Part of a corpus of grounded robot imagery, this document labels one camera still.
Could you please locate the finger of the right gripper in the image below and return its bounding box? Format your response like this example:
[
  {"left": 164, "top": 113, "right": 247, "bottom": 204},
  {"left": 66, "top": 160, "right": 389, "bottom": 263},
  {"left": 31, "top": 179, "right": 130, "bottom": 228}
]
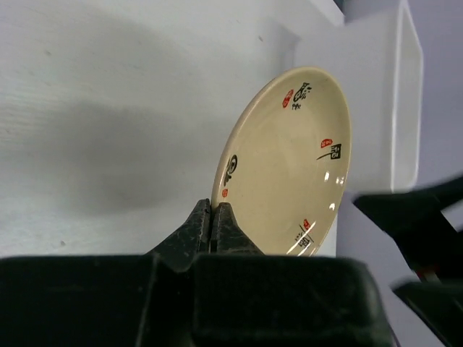
[
  {"left": 353, "top": 176, "right": 462, "bottom": 271},
  {"left": 393, "top": 281, "right": 462, "bottom": 347}
]

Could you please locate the beige round plate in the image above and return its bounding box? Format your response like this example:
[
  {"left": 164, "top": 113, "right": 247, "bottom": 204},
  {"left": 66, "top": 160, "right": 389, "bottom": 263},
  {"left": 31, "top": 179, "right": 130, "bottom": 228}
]
[{"left": 211, "top": 67, "right": 352, "bottom": 256}]

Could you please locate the white plastic bin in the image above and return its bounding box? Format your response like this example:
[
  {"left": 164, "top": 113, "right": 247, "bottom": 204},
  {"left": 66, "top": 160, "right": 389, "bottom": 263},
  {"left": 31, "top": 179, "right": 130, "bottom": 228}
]
[{"left": 294, "top": 1, "right": 424, "bottom": 192}]

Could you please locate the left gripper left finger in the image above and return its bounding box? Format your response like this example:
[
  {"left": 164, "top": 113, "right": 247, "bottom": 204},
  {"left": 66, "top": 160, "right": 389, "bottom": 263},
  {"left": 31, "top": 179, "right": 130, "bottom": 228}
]
[{"left": 1, "top": 199, "right": 211, "bottom": 346}]

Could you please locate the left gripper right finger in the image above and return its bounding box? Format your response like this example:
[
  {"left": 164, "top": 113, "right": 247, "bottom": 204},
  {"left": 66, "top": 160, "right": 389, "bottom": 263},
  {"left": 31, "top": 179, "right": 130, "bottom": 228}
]
[{"left": 193, "top": 202, "right": 395, "bottom": 347}]

